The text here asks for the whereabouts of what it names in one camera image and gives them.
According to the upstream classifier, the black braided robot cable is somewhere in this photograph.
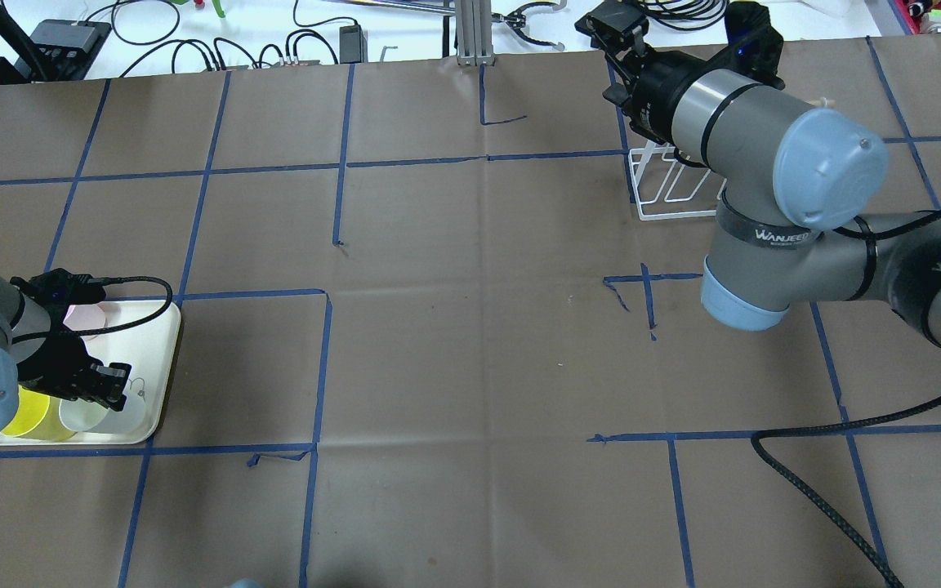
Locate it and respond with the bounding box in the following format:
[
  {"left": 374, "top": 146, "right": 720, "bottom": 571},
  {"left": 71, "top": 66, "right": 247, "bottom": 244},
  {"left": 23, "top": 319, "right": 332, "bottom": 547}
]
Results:
[{"left": 751, "top": 372, "right": 941, "bottom": 588}]

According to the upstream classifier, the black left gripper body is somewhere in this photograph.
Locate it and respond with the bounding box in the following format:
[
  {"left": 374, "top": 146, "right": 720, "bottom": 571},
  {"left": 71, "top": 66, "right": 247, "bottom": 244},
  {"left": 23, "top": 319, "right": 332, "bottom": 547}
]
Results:
[{"left": 16, "top": 306, "right": 132, "bottom": 411}]

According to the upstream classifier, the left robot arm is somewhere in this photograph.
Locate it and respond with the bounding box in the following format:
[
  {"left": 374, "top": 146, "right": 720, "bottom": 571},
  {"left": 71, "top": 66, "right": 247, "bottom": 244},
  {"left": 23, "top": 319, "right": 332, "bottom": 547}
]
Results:
[{"left": 0, "top": 269, "right": 131, "bottom": 431}]

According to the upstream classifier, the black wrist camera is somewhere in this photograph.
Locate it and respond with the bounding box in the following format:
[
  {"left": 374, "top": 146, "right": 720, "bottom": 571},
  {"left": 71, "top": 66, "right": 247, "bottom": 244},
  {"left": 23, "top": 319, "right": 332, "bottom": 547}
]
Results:
[
  {"left": 725, "top": 1, "right": 787, "bottom": 91},
  {"left": 10, "top": 268, "right": 107, "bottom": 312}
]

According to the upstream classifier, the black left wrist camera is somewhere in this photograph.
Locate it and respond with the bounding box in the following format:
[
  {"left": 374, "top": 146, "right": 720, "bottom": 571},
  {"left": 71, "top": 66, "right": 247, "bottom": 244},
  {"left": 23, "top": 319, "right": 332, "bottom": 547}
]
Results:
[{"left": 10, "top": 268, "right": 107, "bottom": 312}]

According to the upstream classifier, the yellow plastic cup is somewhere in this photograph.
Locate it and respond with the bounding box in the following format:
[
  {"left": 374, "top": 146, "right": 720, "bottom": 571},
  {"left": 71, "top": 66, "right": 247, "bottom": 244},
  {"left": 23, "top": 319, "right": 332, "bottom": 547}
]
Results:
[{"left": 0, "top": 386, "right": 76, "bottom": 443}]

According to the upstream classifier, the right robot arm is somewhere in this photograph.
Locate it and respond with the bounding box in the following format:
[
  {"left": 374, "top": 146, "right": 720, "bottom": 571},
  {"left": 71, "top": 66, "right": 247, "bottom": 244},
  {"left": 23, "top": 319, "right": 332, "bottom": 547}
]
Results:
[{"left": 575, "top": 1, "right": 941, "bottom": 349}]

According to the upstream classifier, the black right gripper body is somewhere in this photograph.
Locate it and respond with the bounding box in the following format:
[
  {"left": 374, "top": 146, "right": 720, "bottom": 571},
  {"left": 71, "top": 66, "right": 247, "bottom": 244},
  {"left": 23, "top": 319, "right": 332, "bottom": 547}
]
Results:
[{"left": 604, "top": 49, "right": 716, "bottom": 145}]

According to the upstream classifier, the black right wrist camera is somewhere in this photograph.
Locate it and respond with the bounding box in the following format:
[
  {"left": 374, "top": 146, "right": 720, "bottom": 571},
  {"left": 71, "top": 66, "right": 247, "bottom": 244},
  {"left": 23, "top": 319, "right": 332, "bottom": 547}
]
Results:
[{"left": 725, "top": 1, "right": 787, "bottom": 91}]

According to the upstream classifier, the aluminium frame post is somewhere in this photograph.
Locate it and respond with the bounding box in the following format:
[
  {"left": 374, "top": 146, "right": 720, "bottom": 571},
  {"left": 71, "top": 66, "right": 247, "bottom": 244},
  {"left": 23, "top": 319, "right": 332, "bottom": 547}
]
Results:
[{"left": 454, "top": 0, "right": 494, "bottom": 66}]

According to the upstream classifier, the white wire cup rack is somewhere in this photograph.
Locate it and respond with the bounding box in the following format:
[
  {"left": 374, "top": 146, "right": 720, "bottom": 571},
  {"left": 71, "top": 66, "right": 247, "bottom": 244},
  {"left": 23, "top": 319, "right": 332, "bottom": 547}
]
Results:
[{"left": 627, "top": 139, "right": 727, "bottom": 222}]

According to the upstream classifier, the cream plastic tray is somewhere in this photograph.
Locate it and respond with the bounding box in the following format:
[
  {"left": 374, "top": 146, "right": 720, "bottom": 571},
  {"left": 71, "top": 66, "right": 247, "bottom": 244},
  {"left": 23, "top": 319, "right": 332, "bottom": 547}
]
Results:
[{"left": 0, "top": 304, "right": 181, "bottom": 448}]

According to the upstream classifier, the pink plastic cup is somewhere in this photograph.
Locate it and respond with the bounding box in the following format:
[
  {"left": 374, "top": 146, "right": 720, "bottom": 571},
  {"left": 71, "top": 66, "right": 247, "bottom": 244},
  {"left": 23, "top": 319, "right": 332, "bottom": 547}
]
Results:
[{"left": 63, "top": 304, "right": 108, "bottom": 332}]

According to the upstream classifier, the cream white plastic cup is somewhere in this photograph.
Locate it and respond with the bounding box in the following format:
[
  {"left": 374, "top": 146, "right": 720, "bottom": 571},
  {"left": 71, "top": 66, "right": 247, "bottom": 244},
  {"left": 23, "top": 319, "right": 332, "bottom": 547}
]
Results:
[{"left": 57, "top": 394, "right": 147, "bottom": 434}]

